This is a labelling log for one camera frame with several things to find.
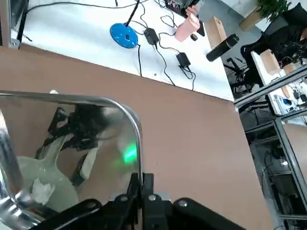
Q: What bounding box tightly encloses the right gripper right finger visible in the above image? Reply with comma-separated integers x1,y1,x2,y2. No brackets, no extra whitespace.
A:
142,172,250,230

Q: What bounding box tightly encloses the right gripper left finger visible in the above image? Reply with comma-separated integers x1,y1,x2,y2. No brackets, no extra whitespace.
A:
56,172,143,230

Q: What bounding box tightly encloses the metal tray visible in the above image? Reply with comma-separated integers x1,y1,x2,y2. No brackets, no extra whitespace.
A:
0,91,144,230

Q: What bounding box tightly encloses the white paper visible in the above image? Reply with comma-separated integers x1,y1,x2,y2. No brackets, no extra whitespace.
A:
31,178,55,206

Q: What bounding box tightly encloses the black power adapter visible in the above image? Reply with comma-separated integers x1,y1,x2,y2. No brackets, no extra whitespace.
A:
177,52,191,68
143,28,159,46

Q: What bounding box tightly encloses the blue and white device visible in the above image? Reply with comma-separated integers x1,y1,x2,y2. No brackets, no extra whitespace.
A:
273,94,302,116

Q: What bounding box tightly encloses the black thermos flask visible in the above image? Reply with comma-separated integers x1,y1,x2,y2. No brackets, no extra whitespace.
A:
206,34,240,62

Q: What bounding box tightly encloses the blue round lamp base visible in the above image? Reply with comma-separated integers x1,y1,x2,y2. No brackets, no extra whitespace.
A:
109,23,140,50

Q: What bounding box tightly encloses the white desk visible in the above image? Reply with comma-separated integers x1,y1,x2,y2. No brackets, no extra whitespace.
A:
11,0,235,101

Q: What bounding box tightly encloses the pink bottle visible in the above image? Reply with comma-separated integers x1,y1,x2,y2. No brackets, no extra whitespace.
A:
174,5,201,43

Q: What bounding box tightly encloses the tall cardboard box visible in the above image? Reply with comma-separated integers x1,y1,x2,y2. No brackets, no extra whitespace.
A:
207,16,227,48

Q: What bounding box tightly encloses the black lamp gooseneck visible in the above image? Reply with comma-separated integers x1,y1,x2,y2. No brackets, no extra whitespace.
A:
124,0,141,26

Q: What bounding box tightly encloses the black office chair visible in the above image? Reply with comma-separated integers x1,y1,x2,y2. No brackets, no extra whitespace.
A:
241,3,307,94

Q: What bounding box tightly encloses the cardboard plant box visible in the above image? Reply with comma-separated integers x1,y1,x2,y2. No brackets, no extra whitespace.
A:
239,6,262,32

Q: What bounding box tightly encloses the green potted plant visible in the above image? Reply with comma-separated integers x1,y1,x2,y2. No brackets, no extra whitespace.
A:
256,0,292,22

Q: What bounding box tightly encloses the aluminium frame rack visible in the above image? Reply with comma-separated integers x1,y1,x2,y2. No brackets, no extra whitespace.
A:
234,69,307,230

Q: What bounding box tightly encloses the black adapter cable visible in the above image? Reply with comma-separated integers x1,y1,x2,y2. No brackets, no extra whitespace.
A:
153,43,176,86

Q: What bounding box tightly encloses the black lamp cable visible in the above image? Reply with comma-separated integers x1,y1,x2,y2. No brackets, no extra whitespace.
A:
138,44,143,77

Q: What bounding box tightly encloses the thick black cable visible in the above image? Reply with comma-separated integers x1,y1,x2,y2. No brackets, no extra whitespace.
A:
16,0,118,44

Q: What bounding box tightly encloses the aluminium post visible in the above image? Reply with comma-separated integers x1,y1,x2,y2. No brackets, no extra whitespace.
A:
9,0,21,50

